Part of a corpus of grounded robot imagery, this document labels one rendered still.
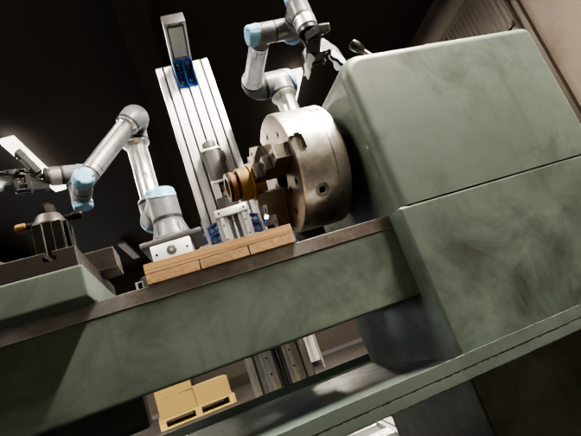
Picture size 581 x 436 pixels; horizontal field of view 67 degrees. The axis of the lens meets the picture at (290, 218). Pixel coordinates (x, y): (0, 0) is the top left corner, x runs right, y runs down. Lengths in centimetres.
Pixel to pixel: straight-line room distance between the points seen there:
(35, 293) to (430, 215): 76
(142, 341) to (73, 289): 15
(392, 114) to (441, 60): 23
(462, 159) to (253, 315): 59
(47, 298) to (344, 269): 55
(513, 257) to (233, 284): 60
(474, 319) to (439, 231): 19
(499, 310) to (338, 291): 33
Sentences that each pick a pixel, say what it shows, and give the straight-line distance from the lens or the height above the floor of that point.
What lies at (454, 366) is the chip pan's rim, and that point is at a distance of 85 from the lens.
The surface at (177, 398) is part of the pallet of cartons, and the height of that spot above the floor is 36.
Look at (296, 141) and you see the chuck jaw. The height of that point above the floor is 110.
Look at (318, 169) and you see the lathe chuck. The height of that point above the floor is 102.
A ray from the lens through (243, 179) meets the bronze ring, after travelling 108.
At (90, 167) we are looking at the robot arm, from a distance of 179.
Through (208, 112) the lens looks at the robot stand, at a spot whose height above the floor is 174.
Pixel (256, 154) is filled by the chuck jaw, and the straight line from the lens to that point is 120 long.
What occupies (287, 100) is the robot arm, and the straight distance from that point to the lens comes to 197.
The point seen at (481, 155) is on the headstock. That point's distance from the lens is 112.
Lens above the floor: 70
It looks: 14 degrees up
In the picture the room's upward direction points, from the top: 20 degrees counter-clockwise
